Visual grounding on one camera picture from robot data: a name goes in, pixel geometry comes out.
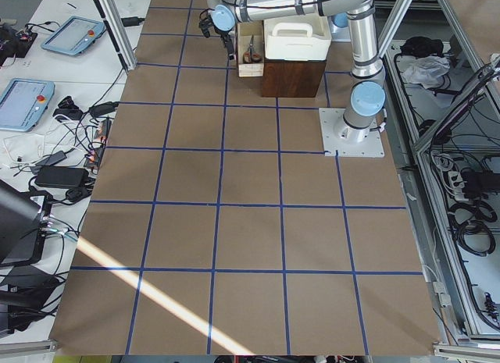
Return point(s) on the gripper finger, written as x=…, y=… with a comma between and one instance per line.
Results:
x=228, y=43

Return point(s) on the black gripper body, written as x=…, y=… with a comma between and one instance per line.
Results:
x=225, y=35

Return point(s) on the wooden drawer white handle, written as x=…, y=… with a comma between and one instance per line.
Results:
x=244, y=33

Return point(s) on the grey orange scissors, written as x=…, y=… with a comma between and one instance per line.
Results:
x=250, y=55

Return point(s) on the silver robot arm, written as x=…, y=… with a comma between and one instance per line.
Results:
x=367, y=95

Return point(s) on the dark wooden cabinet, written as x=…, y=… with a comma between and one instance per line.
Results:
x=291, y=79

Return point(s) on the white plastic tray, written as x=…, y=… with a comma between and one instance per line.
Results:
x=297, y=38

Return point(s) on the far blue teach pendant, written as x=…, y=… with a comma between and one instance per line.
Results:
x=76, y=35

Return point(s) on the blue teach pendant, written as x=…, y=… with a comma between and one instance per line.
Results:
x=76, y=35
x=23, y=102

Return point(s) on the near blue teach pendant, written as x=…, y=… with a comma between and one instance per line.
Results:
x=23, y=102

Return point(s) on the large black power brick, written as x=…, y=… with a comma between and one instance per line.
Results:
x=61, y=177

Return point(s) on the aluminium frame post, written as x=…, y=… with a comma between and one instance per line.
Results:
x=110, y=16

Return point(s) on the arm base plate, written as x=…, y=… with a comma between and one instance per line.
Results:
x=339, y=139

